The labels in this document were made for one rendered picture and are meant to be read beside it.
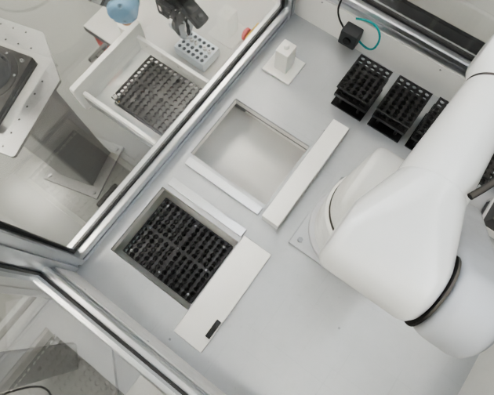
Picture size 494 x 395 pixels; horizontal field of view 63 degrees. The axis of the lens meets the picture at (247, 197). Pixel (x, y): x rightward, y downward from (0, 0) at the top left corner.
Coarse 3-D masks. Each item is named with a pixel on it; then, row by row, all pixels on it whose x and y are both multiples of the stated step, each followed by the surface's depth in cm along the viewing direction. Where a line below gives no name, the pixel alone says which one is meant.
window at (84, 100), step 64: (0, 0) 44; (64, 0) 51; (128, 0) 61; (192, 0) 75; (256, 0) 97; (0, 64) 49; (64, 64) 58; (128, 64) 70; (192, 64) 89; (0, 128) 55; (64, 128) 66; (128, 128) 82; (0, 192) 62; (64, 192) 77
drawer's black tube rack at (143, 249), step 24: (168, 216) 106; (144, 240) 107; (168, 240) 104; (192, 240) 107; (216, 240) 107; (144, 264) 106; (168, 264) 102; (192, 264) 102; (216, 264) 105; (192, 288) 100
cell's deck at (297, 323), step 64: (256, 64) 114; (320, 64) 113; (320, 128) 108; (320, 192) 103; (256, 320) 94; (320, 320) 94; (384, 320) 94; (256, 384) 90; (320, 384) 90; (384, 384) 90; (448, 384) 90
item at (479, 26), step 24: (384, 0) 98; (408, 0) 94; (432, 0) 90; (456, 0) 87; (480, 0) 83; (432, 24) 95; (456, 24) 91; (480, 24) 88; (456, 48) 96; (480, 48) 92
